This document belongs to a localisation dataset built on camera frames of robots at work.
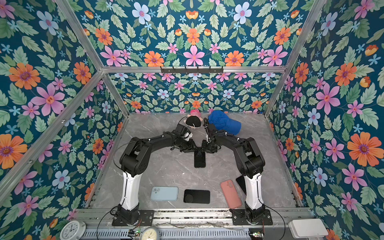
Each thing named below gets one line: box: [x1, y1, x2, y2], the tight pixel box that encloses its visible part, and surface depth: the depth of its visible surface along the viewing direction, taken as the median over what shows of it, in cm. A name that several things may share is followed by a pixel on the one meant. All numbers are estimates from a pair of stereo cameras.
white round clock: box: [59, 220, 87, 240], surface depth 69 cm
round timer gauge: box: [139, 226, 160, 240], surface depth 67 cm
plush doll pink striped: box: [183, 109, 203, 129], surface depth 110 cm
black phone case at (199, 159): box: [194, 150, 206, 169], surface depth 96 cm
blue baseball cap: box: [207, 110, 242, 136], surface depth 116 cm
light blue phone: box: [150, 186, 179, 202], surface depth 84 cm
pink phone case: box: [220, 179, 243, 209], surface depth 84 cm
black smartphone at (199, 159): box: [194, 150, 206, 168], surface depth 96 cm
